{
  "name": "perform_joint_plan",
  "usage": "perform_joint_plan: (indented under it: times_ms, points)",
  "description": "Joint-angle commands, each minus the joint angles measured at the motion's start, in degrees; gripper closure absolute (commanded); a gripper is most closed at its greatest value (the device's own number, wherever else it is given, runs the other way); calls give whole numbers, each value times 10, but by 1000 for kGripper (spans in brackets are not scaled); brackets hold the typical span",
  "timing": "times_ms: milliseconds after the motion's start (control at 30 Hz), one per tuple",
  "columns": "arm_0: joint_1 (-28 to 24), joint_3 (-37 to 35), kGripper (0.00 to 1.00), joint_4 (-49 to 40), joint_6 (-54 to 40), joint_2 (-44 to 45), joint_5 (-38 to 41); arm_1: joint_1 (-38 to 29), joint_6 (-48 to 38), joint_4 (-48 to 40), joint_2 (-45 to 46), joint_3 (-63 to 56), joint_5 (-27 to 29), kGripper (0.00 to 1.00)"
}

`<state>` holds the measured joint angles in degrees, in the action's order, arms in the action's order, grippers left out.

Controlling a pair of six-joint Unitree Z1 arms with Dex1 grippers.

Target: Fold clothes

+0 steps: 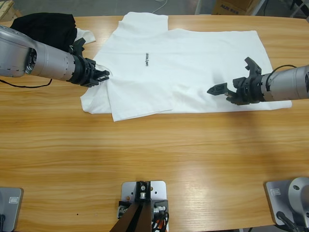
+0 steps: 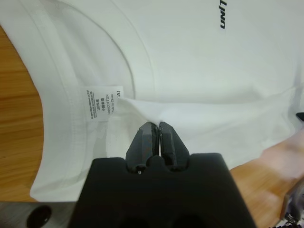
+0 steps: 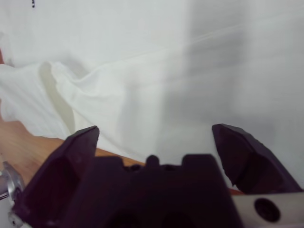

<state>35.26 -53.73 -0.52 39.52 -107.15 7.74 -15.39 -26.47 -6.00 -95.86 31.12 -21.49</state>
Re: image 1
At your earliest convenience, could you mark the black metal stand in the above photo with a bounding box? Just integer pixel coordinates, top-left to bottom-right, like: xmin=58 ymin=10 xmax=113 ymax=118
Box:
xmin=289 ymin=0 xmax=309 ymax=18

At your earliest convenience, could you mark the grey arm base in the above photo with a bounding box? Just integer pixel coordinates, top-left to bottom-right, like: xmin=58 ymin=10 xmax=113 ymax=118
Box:
xmin=264 ymin=177 xmax=309 ymax=227
xmin=0 ymin=187 xmax=24 ymax=232

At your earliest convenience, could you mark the cardboard box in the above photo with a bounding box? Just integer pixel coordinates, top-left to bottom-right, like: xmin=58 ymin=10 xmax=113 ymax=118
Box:
xmin=211 ymin=0 xmax=261 ymax=15

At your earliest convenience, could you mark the white floor cable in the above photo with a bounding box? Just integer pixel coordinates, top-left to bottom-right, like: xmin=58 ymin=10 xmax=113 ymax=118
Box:
xmin=154 ymin=0 xmax=169 ymax=13

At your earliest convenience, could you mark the white metal post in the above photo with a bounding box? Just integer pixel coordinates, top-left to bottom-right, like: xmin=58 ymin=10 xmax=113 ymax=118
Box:
xmin=194 ymin=0 xmax=206 ymax=15
xmin=253 ymin=0 xmax=268 ymax=15

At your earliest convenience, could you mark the white t-shirt with black logo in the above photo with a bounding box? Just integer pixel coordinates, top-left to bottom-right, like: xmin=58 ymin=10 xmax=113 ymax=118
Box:
xmin=80 ymin=11 xmax=293 ymax=122

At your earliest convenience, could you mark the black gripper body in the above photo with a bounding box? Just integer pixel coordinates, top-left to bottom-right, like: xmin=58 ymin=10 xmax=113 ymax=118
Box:
xmin=70 ymin=55 xmax=98 ymax=87
xmin=231 ymin=74 xmax=266 ymax=106

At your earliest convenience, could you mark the orange cable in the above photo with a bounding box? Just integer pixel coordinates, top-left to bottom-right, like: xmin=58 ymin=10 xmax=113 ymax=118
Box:
xmin=154 ymin=217 xmax=169 ymax=232

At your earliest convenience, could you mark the thin black cable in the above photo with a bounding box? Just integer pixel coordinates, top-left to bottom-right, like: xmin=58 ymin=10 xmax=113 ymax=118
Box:
xmin=0 ymin=78 xmax=53 ymax=88
xmin=269 ymin=64 xmax=298 ymax=74

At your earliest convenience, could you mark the wooden pallet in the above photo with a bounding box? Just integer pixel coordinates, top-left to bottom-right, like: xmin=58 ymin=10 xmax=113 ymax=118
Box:
xmin=0 ymin=0 xmax=22 ymax=23

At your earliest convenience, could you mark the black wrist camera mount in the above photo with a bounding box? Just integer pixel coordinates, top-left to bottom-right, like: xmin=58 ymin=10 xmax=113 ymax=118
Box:
xmin=68 ymin=37 xmax=87 ymax=57
xmin=243 ymin=57 xmax=263 ymax=78

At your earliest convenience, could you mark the folded white t-shirt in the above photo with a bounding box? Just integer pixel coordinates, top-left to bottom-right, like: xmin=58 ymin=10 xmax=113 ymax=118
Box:
xmin=75 ymin=28 xmax=97 ymax=44

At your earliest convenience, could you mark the folded black t-shirt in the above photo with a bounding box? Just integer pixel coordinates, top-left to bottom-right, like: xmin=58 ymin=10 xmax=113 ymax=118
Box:
xmin=11 ymin=12 xmax=78 ymax=53

